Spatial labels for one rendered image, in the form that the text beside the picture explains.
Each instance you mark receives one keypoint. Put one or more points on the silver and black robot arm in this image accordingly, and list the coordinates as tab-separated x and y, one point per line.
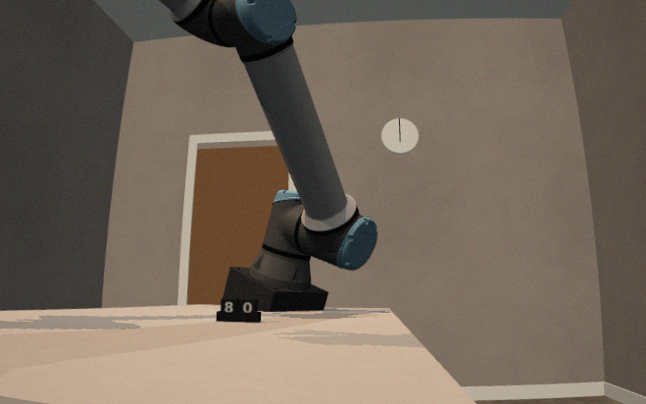
319	219

